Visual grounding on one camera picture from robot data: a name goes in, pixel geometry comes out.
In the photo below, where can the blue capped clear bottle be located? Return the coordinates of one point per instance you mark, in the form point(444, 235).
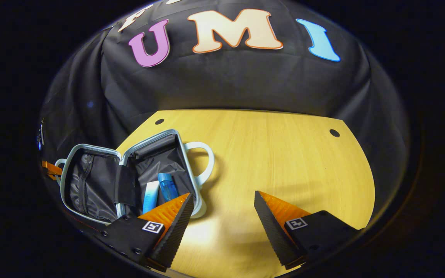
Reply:
point(167, 187)

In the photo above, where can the light blue suitcase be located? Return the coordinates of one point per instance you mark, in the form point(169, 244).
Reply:
point(95, 185)

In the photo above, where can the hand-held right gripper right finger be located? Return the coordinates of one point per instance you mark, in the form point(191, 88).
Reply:
point(272, 235)

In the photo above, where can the black backdrop cloth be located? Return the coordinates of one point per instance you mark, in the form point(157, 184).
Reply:
point(226, 81)

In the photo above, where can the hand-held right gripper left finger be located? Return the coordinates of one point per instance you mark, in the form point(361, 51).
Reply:
point(176, 231)

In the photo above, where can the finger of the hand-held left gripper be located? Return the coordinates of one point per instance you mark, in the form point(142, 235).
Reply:
point(51, 170)

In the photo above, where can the blue and white tube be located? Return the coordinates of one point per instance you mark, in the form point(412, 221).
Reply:
point(151, 195)

